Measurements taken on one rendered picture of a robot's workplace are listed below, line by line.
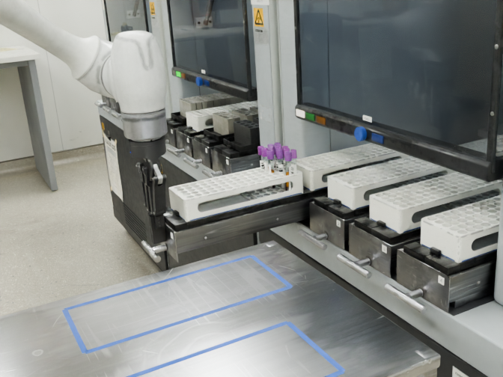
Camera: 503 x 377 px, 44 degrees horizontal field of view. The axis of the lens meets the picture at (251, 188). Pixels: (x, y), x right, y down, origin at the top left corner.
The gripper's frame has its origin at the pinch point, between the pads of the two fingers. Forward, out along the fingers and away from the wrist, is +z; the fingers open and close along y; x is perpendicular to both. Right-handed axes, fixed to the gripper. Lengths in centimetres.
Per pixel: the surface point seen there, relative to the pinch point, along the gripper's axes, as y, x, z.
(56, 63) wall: 350, -44, 5
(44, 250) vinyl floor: 192, 4, 80
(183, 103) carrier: 87, -41, -7
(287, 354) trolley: -58, 1, -2
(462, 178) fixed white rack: -28, -60, -6
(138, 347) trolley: -45.5, 18.5, -2.0
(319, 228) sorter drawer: -12.8, -33.6, 4.3
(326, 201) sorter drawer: -13.1, -35.4, -1.9
